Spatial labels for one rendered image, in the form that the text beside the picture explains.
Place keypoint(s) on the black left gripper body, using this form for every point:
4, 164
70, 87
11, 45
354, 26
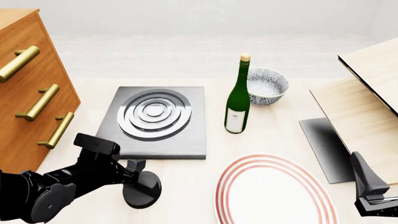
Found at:
101, 165

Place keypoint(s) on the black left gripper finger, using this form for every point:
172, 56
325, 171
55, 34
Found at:
136, 165

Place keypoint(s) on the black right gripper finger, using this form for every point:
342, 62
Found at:
365, 175

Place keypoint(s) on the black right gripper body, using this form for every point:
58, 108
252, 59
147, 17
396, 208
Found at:
379, 206

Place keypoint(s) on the round black stove knob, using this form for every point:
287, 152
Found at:
143, 193

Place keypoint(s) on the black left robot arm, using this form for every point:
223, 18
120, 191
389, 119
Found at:
46, 193

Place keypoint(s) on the flat black stove plate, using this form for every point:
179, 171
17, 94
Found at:
186, 140

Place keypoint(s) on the pale wooden rack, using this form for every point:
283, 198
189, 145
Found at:
357, 112

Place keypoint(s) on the wooden cabinet drawer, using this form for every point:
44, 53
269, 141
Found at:
71, 102
53, 77
29, 35

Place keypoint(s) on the white plate with red rings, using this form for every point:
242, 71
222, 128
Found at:
273, 193

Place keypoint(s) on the green wine bottle with cork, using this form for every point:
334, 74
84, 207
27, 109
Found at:
237, 102

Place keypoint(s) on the blue patterned white bowl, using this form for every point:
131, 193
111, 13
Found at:
269, 81

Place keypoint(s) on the wooden cabinet with drawers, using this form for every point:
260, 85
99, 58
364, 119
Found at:
12, 17

